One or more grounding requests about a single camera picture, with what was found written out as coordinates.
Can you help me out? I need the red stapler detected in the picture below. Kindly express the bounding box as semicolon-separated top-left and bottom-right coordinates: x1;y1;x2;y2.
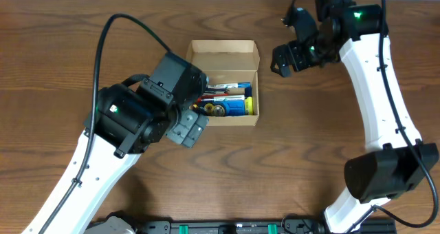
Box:
196;93;228;103

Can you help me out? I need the blue capped white marker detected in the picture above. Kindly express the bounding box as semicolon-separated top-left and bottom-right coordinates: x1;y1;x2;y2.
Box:
207;82;252;90

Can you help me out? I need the blue plastic staple remover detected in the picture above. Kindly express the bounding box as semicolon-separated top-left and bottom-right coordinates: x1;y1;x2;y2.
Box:
196;100;245;116

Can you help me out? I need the yellow highlighter pen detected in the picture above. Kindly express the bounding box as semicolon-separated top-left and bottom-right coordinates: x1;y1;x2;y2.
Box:
244;87;254;116

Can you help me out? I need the brown cardboard box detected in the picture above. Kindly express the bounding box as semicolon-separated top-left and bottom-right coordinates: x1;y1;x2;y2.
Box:
186;40;260;127

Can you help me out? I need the black capped white marker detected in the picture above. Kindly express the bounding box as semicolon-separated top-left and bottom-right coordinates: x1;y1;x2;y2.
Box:
209;95;245;102

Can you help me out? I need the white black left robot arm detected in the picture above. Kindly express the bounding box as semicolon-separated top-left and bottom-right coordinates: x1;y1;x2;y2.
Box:
24;52;209;233

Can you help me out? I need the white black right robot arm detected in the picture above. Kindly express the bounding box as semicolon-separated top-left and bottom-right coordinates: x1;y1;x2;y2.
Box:
270;0;439;233

